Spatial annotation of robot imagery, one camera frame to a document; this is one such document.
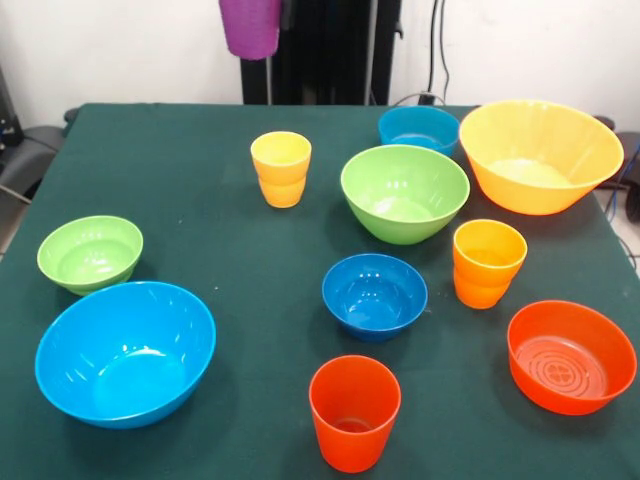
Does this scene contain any purple plastic cup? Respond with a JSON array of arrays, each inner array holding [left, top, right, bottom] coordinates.
[[218, 0, 282, 62]]

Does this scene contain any yellow ribbed plastic cup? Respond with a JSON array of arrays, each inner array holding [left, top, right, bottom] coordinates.
[[250, 131, 313, 209]]

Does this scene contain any dark blue bowl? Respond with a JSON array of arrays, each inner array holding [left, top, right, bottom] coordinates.
[[321, 252, 429, 344]]

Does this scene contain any large green bowl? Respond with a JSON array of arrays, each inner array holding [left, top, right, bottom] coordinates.
[[340, 144, 472, 246]]

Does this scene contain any dark green tablecloth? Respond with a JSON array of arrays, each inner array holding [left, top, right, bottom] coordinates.
[[0, 102, 640, 480]]

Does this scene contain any small light blue bowl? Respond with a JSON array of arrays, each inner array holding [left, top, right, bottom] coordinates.
[[377, 105, 461, 159]]

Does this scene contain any orange ribbed plastic cup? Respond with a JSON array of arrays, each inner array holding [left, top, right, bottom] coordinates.
[[453, 218, 529, 310]]

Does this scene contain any red plastic cup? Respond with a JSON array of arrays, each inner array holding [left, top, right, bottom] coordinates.
[[308, 354, 403, 474]]

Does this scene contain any large light blue bowl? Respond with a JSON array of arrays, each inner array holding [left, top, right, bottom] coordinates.
[[34, 280, 218, 430]]

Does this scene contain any small green ribbed bowl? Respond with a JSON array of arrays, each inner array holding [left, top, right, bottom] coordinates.
[[36, 214, 145, 297]]

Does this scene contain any large yellow bowl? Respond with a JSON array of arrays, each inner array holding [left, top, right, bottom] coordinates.
[[458, 98, 626, 217]]

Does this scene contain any red plastic bowl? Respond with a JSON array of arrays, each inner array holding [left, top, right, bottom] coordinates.
[[506, 299, 638, 417]]

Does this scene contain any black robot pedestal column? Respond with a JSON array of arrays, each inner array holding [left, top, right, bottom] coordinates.
[[239, 0, 404, 106]]

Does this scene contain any black hanging cable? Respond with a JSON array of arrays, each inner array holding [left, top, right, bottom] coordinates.
[[422, 0, 452, 105]]

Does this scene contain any dark grey pedestal leg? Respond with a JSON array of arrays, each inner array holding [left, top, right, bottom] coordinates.
[[0, 124, 67, 202]]

